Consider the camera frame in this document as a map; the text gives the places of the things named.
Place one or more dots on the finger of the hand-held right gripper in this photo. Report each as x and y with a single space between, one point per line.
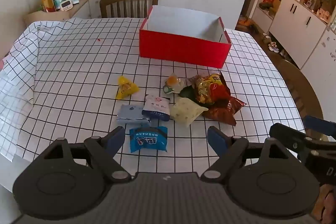
288 136
320 125

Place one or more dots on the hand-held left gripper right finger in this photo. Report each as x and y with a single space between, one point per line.
216 138

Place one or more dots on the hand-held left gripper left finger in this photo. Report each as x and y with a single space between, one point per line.
115 138

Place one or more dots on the grey blue snack packet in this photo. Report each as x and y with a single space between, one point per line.
130 113

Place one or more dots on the brown red snack bag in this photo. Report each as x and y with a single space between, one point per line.
225 111

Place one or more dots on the bright blue snack packet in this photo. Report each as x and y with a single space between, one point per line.
148 138

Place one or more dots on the pale yellow snack packet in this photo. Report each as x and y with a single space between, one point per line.
185 111

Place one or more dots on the red yellow chip bag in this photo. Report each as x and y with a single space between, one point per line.
210 88

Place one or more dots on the white blue snack packet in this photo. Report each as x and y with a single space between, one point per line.
156 107

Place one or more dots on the yellow triangular snack packet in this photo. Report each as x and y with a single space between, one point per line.
126 87

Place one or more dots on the dark green snack packet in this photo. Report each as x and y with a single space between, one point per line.
187 94

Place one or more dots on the clear jelly cup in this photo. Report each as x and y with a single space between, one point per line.
173 82

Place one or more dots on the red cardboard box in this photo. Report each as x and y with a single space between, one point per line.
181 48

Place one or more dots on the person's right hand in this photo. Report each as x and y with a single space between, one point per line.
330 200

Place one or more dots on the round-backed wooden chair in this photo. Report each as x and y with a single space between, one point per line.
307 92

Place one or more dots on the white black checked tablecloth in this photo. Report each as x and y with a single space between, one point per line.
78 69

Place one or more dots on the white sneakers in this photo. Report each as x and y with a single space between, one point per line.
273 47

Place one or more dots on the white lower cabinet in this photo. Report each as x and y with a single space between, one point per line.
294 22

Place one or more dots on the white shoe bench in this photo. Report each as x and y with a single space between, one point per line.
263 16

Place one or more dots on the brown wooden slatted chair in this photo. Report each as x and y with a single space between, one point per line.
128 3

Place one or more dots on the light wooden side cabinet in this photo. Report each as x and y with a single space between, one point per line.
84 5

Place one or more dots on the white kitchen timer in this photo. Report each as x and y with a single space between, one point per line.
65 5

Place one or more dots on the orange juice bottle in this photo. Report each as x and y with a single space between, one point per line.
48 2

